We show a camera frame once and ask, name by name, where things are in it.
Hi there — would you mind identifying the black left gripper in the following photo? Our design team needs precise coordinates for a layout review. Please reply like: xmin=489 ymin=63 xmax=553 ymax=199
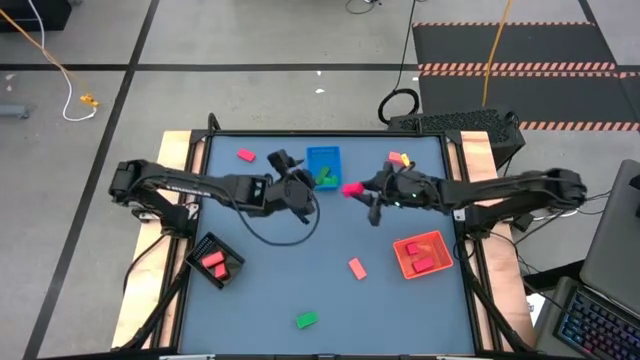
xmin=267 ymin=148 xmax=318 ymax=227

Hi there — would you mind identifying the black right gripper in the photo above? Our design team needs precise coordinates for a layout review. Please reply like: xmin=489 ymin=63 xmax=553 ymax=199
xmin=359 ymin=159 xmax=447 ymax=228

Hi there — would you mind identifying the blue plastic basket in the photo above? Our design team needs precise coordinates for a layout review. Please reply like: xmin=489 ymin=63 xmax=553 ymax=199
xmin=305 ymin=145 xmax=344 ymax=192

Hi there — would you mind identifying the orange flat rectangular block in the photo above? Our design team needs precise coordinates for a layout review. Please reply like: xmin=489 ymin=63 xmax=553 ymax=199
xmin=348 ymin=257 xmax=369 ymax=281

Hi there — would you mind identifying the orange plastic basket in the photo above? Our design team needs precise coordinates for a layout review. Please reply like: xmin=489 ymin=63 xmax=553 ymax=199
xmin=392 ymin=229 xmax=455 ymax=280

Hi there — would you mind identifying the light wooden side board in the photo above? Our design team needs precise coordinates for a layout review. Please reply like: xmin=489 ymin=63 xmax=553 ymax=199
xmin=459 ymin=130 xmax=537 ymax=351
xmin=110 ymin=130 xmax=194 ymax=350

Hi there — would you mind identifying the black plastic basket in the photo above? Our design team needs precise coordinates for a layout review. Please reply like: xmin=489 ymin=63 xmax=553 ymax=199
xmin=184 ymin=231 xmax=246 ymax=290

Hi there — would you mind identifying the green wedge block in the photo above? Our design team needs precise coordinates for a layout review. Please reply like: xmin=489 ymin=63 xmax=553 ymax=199
xmin=295 ymin=311 xmax=320 ymax=330

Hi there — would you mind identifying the black diagonal support strut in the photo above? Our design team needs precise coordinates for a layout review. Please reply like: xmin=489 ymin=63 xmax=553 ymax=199
xmin=122 ymin=264 xmax=190 ymax=351
xmin=455 ymin=238 xmax=527 ymax=352

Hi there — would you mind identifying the black orange-striped floor mat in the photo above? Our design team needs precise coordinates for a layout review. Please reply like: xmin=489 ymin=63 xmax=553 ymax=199
xmin=411 ymin=21 xmax=640 ymax=133

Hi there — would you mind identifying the grey laptop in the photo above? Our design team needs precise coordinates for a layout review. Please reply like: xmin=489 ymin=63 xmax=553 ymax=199
xmin=578 ymin=158 xmax=640 ymax=317

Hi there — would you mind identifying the laptop with backlit keyboard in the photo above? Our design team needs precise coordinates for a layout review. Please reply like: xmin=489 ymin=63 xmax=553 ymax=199
xmin=533 ymin=276 xmax=640 ymax=360

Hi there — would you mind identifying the black case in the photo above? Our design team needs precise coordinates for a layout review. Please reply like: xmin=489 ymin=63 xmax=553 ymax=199
xmin=0 ymin=0 xmax=72 ymax=34

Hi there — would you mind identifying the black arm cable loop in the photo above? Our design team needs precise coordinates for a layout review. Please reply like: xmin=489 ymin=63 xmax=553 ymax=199
xmin=230 ymin=194 xmax=322 ymax=248

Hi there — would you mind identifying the black table frame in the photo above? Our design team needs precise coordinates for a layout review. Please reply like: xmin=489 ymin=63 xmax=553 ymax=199
xmin=172 ymin=128 xmax=484 ymax=357

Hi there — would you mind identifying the black coiled floor cable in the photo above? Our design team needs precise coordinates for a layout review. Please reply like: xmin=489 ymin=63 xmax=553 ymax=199
xmin=377 ymin=0 xmax=422 ymax=126

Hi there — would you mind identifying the thin black floor cable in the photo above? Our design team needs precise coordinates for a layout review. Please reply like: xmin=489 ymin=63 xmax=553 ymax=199
xmin=344 ymin=0 xmax=382 ymax=15

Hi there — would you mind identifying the yellow hanging cable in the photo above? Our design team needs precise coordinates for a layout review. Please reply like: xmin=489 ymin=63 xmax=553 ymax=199
xmin=480 ymin=0 xmax=515 ymax=108

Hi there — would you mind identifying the white floor cable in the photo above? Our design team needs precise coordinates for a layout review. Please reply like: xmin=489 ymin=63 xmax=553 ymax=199
xmin=27 ymin=0 xmax=99 ymax=123

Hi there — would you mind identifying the orange extension cable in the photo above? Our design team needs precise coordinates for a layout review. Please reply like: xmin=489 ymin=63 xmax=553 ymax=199
xmin=0 ymin=8 xmax=91 ymax=101

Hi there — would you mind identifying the grey floor bracket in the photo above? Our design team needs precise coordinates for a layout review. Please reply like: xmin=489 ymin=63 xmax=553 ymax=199
xmin=0 ymin=103 xmax=30 ymax=120

